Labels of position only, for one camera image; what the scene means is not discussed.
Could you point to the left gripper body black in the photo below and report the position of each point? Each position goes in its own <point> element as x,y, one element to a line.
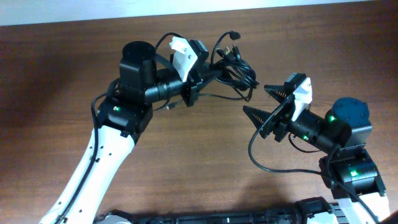
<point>192,86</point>

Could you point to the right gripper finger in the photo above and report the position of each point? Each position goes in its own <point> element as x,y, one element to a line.
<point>258,118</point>
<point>281,93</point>

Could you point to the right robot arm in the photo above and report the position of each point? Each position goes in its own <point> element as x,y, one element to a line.
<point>347,168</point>

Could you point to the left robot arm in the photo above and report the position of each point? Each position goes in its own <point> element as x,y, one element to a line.
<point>145,77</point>

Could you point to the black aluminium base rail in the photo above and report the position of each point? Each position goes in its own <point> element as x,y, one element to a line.
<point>311,210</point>

